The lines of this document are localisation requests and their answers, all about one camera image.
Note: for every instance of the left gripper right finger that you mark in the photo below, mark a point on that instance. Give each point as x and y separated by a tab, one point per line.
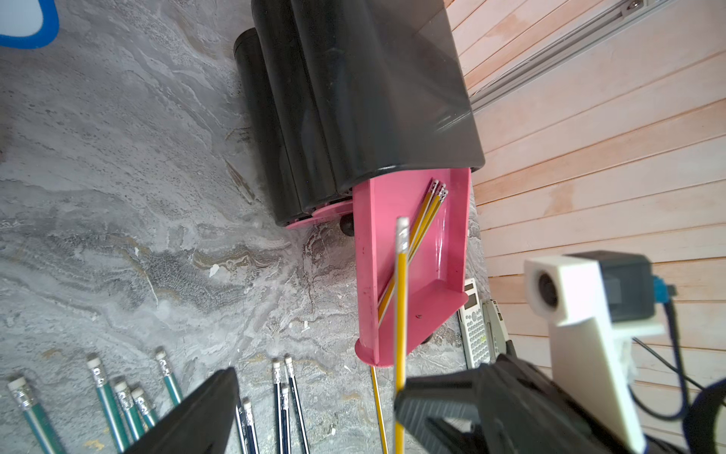
523	411

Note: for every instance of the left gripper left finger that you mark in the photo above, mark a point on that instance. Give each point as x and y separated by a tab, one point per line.
202	423

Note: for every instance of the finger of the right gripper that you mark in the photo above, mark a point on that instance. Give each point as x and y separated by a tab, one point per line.
428	405

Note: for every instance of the yellow pencil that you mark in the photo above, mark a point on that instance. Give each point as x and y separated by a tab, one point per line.
420	238
386	296
417	232
402	241
379	411

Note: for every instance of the black drawer cabinet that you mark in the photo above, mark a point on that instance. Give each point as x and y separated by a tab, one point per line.
341	92

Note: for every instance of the pink middle drawer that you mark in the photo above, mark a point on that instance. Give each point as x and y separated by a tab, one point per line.
338	209

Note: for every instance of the pink bottom drawer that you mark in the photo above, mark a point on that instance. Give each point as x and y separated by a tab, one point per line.
345	222

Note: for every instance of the white calculator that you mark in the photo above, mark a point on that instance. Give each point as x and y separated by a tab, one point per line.
474	330

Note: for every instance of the green pencil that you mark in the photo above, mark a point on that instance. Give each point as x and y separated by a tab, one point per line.
35	416
108	402
145	407
170	380
130	411

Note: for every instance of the grey stapler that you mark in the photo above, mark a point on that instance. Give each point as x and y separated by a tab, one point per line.
498	335

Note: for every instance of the white board blue frame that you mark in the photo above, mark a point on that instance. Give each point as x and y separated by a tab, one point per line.
28	24

